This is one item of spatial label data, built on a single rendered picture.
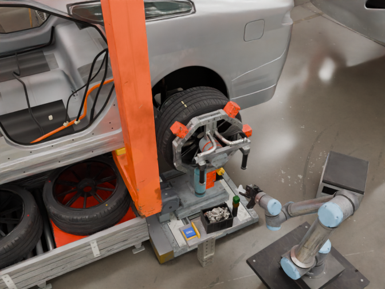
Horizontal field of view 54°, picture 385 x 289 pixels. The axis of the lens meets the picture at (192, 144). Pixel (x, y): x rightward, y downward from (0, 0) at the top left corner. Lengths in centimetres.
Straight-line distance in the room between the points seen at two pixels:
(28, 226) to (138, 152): 107
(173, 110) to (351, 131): 243
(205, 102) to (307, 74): 286
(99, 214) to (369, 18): 334
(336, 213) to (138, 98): 116
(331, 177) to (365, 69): 252
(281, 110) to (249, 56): 169
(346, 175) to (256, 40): 139
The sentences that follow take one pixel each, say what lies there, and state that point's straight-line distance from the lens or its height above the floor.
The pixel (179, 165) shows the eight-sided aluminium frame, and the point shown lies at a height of 78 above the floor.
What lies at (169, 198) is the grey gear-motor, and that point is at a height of 40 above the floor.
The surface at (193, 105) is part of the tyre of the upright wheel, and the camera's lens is 263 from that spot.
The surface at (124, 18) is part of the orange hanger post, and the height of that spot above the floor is 200.
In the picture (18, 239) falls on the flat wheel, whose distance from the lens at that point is 296.
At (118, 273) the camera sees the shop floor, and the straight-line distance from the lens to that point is 319.
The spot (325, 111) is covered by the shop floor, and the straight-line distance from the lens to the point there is 473.
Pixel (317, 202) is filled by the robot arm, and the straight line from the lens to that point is 233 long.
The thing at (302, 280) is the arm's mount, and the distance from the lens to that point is 276.
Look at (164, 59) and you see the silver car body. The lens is 266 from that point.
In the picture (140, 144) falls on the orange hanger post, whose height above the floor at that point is 123.
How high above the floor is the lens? 276
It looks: 43 degrees down
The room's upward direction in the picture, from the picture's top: straight up
